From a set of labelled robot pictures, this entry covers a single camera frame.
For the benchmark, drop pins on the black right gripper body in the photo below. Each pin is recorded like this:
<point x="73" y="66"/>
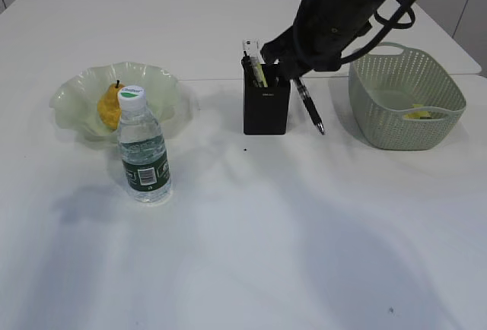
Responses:
<point x="320" y="31"/>

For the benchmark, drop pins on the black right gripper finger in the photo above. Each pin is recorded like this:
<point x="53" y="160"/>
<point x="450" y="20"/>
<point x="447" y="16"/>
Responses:
<point x="292" y="67"/>

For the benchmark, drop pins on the black pen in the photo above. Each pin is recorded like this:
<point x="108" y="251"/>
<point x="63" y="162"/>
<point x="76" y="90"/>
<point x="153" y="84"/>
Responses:
<point x="250" y="71"/>
<point x="309" y="105"/>

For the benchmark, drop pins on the yellow utility knife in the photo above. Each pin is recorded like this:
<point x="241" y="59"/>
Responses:
<point x="259" y="75"/>

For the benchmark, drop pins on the clear plastic ruler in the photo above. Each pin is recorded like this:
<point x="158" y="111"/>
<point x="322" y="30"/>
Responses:
<point x="252" y="49"/>

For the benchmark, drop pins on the yellow waste paper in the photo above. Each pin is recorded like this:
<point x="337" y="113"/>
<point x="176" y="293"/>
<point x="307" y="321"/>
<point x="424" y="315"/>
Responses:
<point x="419" y="115"/>

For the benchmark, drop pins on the clear water bottle green label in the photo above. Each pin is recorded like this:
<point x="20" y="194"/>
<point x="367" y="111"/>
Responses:
<point x="142" y="147"/>

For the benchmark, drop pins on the yellow pear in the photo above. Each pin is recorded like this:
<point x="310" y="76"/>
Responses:
<point x="108" y="106"/>

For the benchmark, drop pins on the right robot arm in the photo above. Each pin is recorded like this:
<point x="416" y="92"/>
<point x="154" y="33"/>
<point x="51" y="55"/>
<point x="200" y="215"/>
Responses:
<point x="378" y="29"/>

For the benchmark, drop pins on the black square pen holder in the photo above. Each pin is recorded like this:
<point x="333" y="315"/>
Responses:
<point x="265" y="109"/>

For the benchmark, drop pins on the green woven plastic basket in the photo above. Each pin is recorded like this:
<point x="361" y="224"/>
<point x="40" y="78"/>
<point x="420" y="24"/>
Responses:
<point x="382" y="88"/>

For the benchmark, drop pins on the pale green wavy glass plate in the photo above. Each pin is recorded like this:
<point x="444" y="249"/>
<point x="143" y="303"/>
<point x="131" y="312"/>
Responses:
<point x="75" y="101"/>

